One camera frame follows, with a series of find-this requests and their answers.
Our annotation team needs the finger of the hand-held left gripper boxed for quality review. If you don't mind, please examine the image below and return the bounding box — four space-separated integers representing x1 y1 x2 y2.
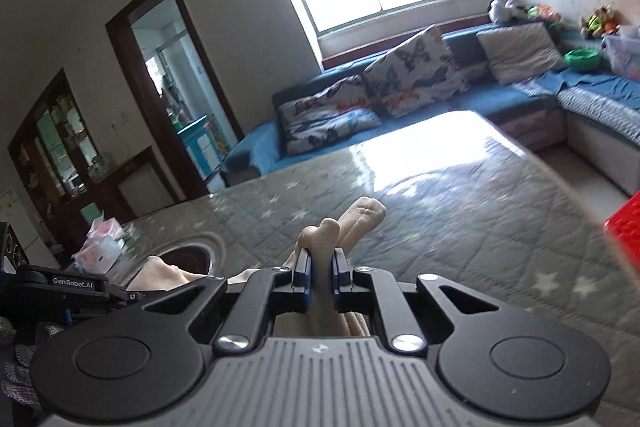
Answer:
107 282 149 309

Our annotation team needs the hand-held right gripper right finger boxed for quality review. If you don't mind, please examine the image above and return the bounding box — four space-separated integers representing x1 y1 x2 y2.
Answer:
329 246 502 354

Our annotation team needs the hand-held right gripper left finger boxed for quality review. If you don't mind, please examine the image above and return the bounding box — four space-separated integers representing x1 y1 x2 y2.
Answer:
142 246 315 356

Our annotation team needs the beige fleece garment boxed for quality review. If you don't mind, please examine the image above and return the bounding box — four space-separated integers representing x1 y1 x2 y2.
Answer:
127 195 389 339

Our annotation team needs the pink and white tissue pack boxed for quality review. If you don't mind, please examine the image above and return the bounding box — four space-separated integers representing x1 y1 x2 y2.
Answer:
73 216 127 274

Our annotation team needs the round metal basin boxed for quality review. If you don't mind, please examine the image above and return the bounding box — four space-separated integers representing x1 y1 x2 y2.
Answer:
144 231 227 281

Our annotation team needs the dark wooden sideboard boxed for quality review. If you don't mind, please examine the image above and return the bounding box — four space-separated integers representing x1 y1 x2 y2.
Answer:
94 145 168 220

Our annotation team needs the wooden glass display cabinet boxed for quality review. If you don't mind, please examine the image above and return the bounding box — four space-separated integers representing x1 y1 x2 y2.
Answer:
7 68 103 230

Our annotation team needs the grey quilted star table cover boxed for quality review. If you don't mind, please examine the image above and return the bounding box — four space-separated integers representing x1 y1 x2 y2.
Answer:
62 109 640 427

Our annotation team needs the light blue cabinet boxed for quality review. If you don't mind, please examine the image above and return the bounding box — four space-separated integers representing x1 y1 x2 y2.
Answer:
177 115 227 180

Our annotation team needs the large butterfly print pillow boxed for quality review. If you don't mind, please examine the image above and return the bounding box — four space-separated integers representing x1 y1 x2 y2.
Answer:
363 24 472 118

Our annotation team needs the blue corner sofa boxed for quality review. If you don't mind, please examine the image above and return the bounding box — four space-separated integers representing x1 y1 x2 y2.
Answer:
220 19 640 198

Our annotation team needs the plain grey pillow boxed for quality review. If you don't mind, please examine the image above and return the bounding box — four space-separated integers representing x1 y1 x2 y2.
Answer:
475 21 569 84

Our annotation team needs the bright red plastic stool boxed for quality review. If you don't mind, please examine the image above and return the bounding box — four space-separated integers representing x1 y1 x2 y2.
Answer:
603 190 640 259

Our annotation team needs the black and white plush toy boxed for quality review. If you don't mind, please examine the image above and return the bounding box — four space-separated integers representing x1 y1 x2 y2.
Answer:
487 0 529 24

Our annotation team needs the blue cloth sofa throw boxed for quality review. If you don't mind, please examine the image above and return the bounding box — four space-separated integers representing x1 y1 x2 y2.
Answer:
514 68 640 108

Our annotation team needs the green plastic bowl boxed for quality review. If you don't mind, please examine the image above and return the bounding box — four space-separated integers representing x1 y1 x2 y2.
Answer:
563 49 601 73

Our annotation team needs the pink and green toy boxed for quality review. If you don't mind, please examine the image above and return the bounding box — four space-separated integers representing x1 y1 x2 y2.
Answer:
527 4 564 24

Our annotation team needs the clear plastic storage box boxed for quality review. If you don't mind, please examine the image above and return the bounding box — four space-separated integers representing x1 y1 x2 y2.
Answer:
601 25 640 81

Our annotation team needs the brown and green plush toy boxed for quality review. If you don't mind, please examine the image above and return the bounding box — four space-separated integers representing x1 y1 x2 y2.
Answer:
579 5 622 40

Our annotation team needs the dark wooden door frame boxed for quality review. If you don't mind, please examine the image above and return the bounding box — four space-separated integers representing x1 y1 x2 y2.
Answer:
104 0 247 200

